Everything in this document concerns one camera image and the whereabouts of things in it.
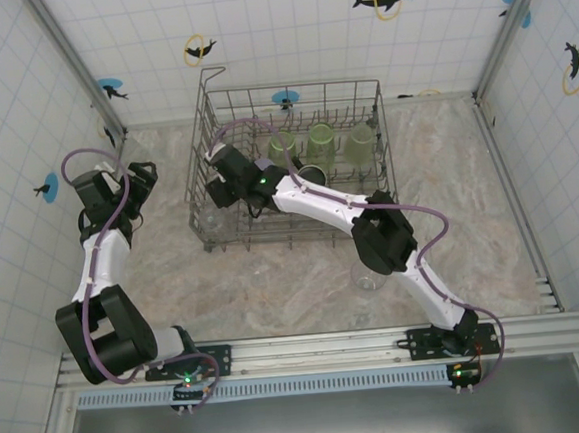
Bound clear glass cup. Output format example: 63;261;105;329
192;201;228;236
348;261;390;297

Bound frosted pale green cup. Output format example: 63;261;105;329
344;120;381;172

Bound seal blue circle sticker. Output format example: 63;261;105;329
31;171;62;204

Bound left controller board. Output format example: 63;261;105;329
169;370;221;418

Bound controller board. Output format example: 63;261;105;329
169;370;221;418
445;359;485;397

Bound right controller board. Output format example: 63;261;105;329
445;359;485;397

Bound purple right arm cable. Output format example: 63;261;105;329
209;99;511;411

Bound aluminium left corner post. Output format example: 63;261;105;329
25;0;129;147

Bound aluminium corner post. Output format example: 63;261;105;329
25;0;129;147
463;0;562;108

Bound grey wire dish rack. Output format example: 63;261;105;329
173;52;404;261

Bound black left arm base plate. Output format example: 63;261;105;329
142;341;235;384

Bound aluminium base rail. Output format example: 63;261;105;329
54;311;579;394

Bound flat black yellow ring sticker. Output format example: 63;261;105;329
396;87;442;101

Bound pale blue slotted cable duct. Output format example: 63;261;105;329
75;360;484;414

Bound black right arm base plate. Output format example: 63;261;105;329
394;320;502;364

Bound aluminium side rail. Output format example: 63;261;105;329
471;90;565;318

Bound aluminium right corner post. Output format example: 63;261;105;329
463;0;562;108

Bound upright seal yellow ring sticker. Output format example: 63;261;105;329
558;40;579;98

